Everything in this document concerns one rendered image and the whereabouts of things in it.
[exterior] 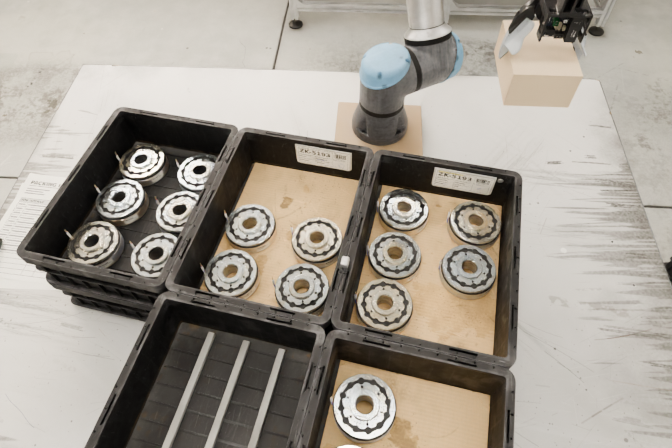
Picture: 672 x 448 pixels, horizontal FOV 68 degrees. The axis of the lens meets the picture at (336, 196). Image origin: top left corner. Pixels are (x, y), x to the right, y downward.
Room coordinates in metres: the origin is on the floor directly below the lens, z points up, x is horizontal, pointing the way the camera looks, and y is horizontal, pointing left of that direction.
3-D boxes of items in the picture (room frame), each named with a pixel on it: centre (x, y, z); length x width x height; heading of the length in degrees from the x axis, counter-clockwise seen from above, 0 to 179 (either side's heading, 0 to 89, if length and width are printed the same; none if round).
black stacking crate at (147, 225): (0.62, 0.40, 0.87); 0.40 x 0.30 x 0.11; 164
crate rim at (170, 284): (0.54, 0.11, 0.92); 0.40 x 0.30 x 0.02; 164
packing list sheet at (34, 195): (0.68, 0.73, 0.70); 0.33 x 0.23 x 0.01; 174
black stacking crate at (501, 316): (0.46, -0.18, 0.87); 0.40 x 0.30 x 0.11; 164
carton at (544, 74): (0.76, -0.39, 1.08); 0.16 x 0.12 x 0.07; 174
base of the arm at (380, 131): (0.95, -0.13, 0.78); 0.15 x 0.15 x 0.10
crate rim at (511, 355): (0.46, -0.18, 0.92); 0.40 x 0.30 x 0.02; 164
